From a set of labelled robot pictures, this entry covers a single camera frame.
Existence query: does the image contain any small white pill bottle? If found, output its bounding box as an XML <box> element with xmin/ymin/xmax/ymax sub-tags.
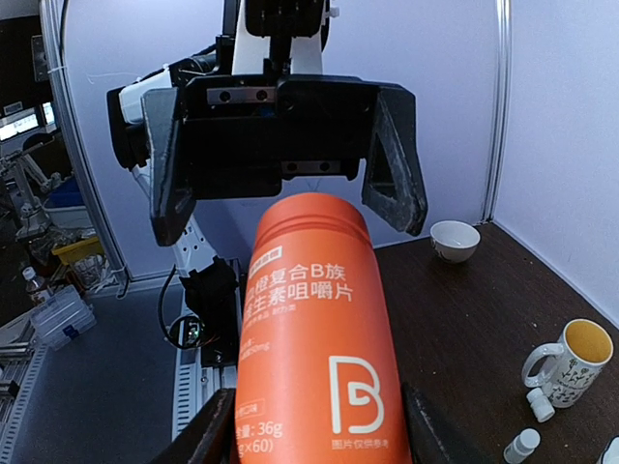
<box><xmin>503</xmin><ymin>428</ymin><xmax>541</xmax><ymax>464</ymax></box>

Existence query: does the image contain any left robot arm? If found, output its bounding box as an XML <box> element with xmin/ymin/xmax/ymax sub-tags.
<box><xmin>106</xmin><ymin>1</ymin><xmax>427</xmax><ymax>366</ymax></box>

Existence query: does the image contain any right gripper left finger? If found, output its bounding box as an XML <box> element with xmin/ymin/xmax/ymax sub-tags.
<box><xmin>150</xmin><ymin>389</ymin><xmax>236</xmax><ymax>464</ymax></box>

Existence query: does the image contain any left aluminium frame post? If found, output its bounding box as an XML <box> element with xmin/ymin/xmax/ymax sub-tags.
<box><xmin>38</xmin><ymin>0</ymin><xmax>131</xmax><ymax>300</ymax></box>

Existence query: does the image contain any aluminium front rail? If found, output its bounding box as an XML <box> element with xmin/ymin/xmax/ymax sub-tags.
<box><xmin>1</xmin><ymin>279</ymin><xmax>235</xmax><ymax>463</ymax></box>

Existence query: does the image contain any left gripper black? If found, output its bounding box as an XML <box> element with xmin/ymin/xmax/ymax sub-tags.
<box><xmin>141</xmin><ymin>74</ymin><xmax>428</xmax><ymax>247</ymax></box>

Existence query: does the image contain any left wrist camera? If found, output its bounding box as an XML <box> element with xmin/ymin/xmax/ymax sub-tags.
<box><xmin>244</xmin><ymin>0</ymin><xmax>325</xmax><ymax>38</ymax></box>

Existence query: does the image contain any yellow bin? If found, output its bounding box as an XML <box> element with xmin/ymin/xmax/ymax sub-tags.
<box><xmin>51</xmin><ymin>237</ymin><xmax>104</xmax><ymax>266</ymax></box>

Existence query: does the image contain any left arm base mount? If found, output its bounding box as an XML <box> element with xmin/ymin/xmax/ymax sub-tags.
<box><xmin>157</xmin><ymin>257</ymin><xmax>240</xmax><ymax>367</ymax></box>

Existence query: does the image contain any clear plastic parts box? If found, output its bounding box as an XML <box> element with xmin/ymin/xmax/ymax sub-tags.
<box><xmin>30</xmin><ymin>285</ymin><xmax>96</xmax><ymax>350</ymax></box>

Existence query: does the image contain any small white lying bottle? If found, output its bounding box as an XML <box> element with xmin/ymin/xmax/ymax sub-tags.
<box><xmin>526</xmin><ymin>388</ymin><xmax>555</xmax><ymax>423</ymax></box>

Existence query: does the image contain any floral mug yellow inside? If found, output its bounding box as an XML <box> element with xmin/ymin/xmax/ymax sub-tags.
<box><xmin>521</xmin><ymin>318</ymin><xmax>614</xmax><ymax>409</ymax></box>

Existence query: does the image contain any aluminium frame post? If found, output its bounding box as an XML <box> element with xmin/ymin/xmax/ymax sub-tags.
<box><xmin>482</xmin><ymin>0</ymin><xmax>513</xmax><ymax>222</ymax></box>
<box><xmin>38</xmin><ymin>0</ymin><xmax>131</xmax><ymax>300</ymax></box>

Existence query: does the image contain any large orange pill bottle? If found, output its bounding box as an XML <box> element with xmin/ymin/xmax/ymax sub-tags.
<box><xmin>234</xmin><ymin>193</ymin><xmax>412</xmax><ymax>463</ymax></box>

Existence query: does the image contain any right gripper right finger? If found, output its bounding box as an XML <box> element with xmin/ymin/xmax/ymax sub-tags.
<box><xmin>401</xmin><ymin>383</ymin><xmax>488</xmax><ymax>464</ymax></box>

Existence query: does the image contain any right aluminium frame post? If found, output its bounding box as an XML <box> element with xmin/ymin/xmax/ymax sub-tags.
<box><xmin>482</xmin><ymin>0</ymin><xmax>513</xmax><ymax>222</ymax></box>

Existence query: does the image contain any small white tea cup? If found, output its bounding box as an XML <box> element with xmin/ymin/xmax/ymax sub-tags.
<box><xmin>429</xmin><ymin>220</ymin><xmax>481</xmax><ymax>264</ymax></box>

